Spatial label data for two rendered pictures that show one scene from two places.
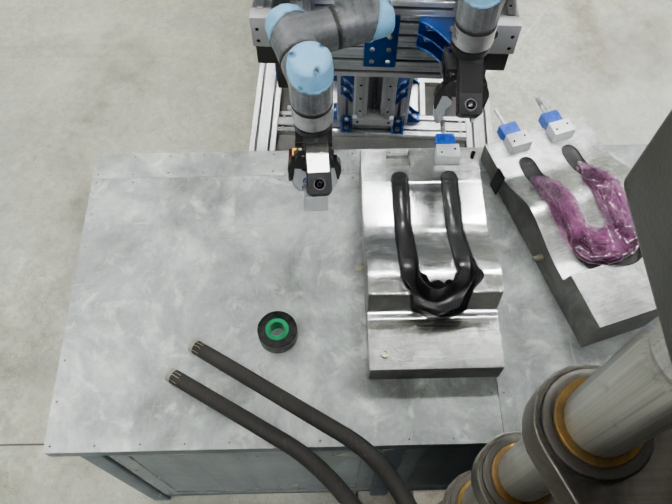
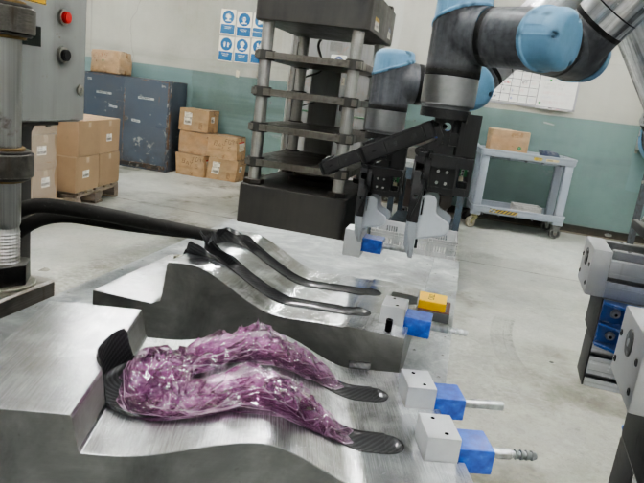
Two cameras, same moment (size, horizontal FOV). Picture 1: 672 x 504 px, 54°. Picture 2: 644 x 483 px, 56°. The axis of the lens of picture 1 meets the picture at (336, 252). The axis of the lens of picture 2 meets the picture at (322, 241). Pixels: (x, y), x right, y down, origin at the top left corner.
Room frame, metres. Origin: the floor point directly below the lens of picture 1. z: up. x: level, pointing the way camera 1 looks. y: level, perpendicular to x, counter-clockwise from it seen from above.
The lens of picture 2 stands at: (0.97, -1.12, 1.21)
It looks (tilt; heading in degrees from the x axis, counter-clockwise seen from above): 14 degrees down; 104
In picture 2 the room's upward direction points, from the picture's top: 7 degrees clockwise
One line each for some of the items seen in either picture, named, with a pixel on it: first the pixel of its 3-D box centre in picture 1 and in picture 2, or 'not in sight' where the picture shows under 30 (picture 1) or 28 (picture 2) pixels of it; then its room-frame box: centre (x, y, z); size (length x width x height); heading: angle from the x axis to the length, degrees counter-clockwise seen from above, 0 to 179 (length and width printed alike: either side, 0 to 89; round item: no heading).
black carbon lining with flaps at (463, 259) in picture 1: (434, 233); (276, 268); (0.67, -0.20, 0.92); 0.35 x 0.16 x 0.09; 1
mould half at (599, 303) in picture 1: (587, 217); (231, 407); (0.75, -0.55, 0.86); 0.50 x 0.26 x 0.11; 18
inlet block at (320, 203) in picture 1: (315, 178); (378, 244); (0.80, 0.04, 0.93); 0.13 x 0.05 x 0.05; 2
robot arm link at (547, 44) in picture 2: not in sight; (534, 40); (1.00, -0.28, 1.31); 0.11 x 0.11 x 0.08; 59
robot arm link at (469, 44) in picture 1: (471, 32); (448, 94); (0.91, -0.24, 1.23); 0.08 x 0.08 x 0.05
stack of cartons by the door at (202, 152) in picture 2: not in sight; (212, 144); (-2.34, 5.93, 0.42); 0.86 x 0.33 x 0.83; 1
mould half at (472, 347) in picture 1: (426, 252); (266, 292); (0.66, -0.19, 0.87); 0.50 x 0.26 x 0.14; 1
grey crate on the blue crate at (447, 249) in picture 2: not in sight; (414, 240); (0.60, 3.10, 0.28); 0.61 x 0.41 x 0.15; 1
